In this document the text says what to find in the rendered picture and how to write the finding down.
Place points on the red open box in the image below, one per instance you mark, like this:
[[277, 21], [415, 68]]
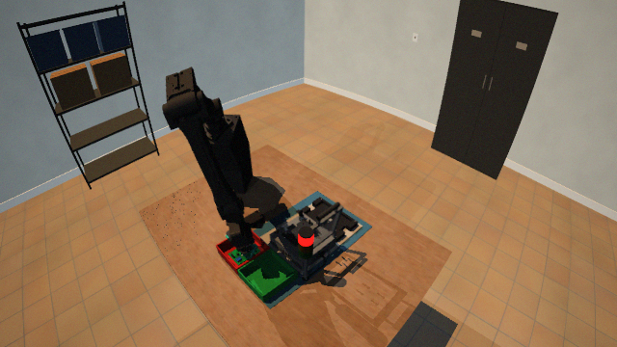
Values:
[[225, 247]]

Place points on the green circuit board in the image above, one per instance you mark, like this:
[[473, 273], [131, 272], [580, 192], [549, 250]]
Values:
[[240, 258]]

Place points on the green bin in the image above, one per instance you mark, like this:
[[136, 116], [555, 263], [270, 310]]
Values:
[[265, 272]]

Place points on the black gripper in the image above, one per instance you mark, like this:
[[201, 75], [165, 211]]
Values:
[[251, 248]]

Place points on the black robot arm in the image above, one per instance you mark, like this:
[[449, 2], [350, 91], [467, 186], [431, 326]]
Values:
[[184, 97]]

